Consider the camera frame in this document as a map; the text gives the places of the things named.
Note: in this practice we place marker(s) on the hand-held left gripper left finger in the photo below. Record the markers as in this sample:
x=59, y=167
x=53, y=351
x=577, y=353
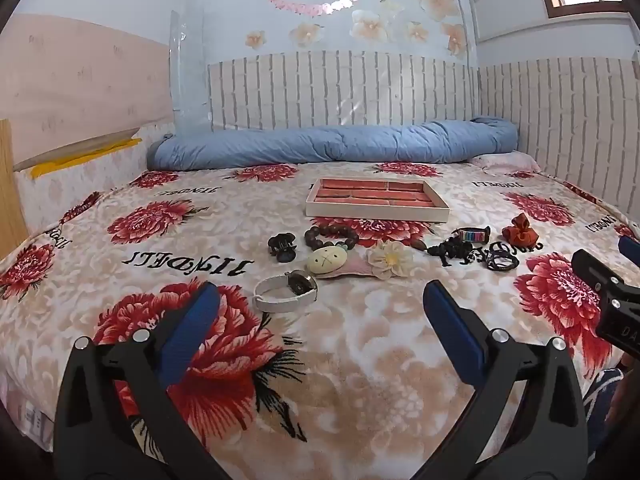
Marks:
x=192, y=330

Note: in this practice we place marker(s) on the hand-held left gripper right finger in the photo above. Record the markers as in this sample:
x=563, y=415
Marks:
x=450, y=325

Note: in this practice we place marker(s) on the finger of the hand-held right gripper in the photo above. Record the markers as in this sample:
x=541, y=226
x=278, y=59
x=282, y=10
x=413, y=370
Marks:
x=607, y=280
x=631, y=249

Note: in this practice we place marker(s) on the black spiky hair clip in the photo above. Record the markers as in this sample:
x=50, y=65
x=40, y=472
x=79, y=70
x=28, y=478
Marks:
x=452, y=250

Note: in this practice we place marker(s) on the black hair claw clip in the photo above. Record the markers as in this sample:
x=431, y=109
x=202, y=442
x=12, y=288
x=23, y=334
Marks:
x=282, y=247

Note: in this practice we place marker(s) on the cream face plush hair clip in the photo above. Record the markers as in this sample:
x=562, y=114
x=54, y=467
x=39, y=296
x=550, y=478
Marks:
x=327, y=260

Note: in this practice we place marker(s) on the brick-pattern jewelry tray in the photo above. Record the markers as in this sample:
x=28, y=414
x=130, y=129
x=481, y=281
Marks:
x=372, y=197

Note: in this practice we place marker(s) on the blue patterned clothing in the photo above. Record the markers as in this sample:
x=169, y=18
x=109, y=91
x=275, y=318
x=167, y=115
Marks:
x=602, y=405

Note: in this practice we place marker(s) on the cream fabric flower hair clip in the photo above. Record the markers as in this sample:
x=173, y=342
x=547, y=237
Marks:
x=390, y=258

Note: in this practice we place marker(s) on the orange fabric bow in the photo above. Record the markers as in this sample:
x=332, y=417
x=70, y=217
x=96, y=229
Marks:
x=520, y=230

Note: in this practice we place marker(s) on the pale pink pillow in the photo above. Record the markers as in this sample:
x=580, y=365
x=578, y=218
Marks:
x=505, y=161

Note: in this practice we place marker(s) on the pale floral mattress side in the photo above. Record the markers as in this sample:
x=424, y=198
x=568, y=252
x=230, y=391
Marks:
x=85, y=185

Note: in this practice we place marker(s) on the yellow tape strip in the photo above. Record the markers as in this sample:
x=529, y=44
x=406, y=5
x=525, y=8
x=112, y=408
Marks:
x=75, y=160

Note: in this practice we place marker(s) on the rolled blue duvet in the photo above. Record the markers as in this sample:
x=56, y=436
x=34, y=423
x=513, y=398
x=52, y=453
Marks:
x=340, y=142

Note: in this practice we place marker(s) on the clear plastic sheet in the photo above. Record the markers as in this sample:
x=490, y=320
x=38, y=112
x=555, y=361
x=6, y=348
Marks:
x=187, y=70

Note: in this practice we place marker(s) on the light wooden headboard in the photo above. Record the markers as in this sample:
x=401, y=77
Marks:
x=75, y=90

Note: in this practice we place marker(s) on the wooden bed post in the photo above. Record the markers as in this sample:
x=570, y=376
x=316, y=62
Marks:
x=11, y=185

